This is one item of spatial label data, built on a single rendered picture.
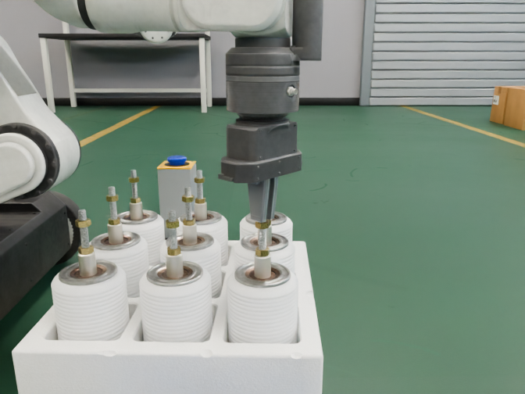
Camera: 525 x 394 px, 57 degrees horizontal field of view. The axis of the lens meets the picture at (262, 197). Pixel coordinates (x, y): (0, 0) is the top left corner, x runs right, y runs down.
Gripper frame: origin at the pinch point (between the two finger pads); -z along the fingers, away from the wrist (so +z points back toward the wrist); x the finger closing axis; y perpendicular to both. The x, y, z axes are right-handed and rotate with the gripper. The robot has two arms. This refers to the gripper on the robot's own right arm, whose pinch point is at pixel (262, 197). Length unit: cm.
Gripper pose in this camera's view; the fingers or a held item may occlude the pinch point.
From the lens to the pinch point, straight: 62.0
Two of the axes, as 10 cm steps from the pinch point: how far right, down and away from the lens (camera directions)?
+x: -6.7, 2.0, -7.2
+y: 7.5, 1.9, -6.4
